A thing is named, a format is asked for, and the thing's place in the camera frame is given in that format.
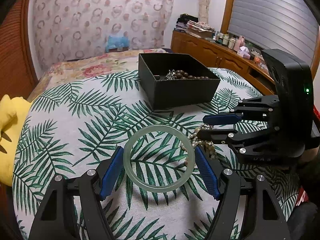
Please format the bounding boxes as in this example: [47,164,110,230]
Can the small pearl necklace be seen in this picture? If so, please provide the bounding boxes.
[180,126,218,165]

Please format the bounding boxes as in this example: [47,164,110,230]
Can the black square jewelry box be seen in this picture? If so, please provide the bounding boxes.
[138,53,220,110]

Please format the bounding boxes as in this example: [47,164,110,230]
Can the grey window blind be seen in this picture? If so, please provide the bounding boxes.
[228,0,318,64]

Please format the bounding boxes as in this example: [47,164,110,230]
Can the floral bed quilt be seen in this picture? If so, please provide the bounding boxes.
[27,48,170,102]

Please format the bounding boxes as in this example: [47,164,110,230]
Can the dark wooden bead bracelet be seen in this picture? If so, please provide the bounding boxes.
[172,69,209,80]

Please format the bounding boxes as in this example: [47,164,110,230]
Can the wooden sideboard cabinet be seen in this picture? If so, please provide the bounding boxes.
[171,30,276,95]

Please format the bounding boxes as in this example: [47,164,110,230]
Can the pale green jade bangle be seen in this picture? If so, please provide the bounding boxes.
[123,125,195,193]

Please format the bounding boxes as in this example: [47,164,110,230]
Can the silver crystal jewelry piece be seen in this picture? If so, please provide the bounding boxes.
[165,70,177,80]

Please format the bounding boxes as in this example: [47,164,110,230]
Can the stack of folded clothes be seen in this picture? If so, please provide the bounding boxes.
[174,14,215,39]

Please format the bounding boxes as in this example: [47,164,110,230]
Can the palm leaf print cloth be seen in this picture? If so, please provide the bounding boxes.
[12,68,301,240]

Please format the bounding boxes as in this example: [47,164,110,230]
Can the blue plush toy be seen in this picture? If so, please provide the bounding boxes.
[105,36,130,53]

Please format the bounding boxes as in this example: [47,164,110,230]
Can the circle pattern sheer curtain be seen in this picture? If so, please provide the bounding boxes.
[31,0,174,70]

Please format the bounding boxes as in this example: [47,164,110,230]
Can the yellow pikachu plush toy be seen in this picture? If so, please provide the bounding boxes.
[0,94,31,186]

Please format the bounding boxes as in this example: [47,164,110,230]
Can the pink tissue box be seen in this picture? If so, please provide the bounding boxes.
[237,46,251,59]

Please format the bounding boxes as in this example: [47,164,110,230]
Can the person's right hand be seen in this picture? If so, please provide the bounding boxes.
[299,147,319,164]

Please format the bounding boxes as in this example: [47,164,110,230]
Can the pink bottle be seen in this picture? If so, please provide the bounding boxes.
[233,36,245,52]

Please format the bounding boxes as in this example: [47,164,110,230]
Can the wooden louvered wardrobe door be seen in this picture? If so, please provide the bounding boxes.
[1,0,38,99]

